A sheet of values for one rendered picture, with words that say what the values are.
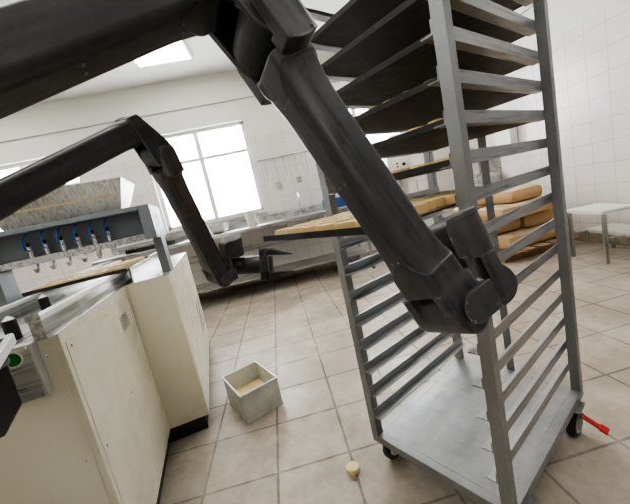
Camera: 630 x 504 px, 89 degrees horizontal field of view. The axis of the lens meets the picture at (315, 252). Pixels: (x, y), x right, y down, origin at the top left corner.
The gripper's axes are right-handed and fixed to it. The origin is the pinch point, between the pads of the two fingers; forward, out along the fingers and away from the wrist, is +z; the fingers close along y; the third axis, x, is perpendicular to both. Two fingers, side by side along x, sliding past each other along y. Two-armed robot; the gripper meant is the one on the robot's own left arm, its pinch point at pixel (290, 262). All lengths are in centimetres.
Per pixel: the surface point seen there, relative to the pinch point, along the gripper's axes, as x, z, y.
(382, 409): -19, 26, 58
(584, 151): -258, 257, -77
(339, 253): -7.4, 15.2, -1.3
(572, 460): -16, 88, 74
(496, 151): 10, 59, -25
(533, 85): -9, 79, -49
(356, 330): -11.2, 18.9, 25.8
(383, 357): -20, 28, 39
